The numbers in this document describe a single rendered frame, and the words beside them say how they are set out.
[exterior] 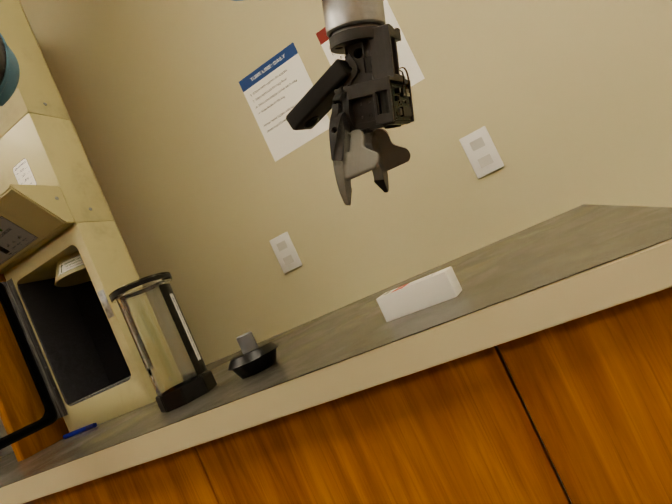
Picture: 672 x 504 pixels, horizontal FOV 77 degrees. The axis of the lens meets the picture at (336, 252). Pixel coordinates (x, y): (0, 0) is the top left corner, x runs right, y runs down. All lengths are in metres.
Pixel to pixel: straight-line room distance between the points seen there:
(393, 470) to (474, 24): 1.03
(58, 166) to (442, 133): 0.97
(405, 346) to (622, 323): 0.21
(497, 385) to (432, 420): 0.09
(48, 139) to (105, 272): 0.36
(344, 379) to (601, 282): 0.28
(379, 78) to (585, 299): 0.32
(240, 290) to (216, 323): 0.16
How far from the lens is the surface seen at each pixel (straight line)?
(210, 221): 1.47
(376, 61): 0.56
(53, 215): 1.19
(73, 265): 1.28
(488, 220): 1.17
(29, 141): 1.33
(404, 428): 0.55
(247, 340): 0.74
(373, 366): 0.49
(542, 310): 0.45
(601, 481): 0.56
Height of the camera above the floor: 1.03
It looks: 3 degrees up
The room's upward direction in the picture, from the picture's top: 25 degrees counter-clockwise
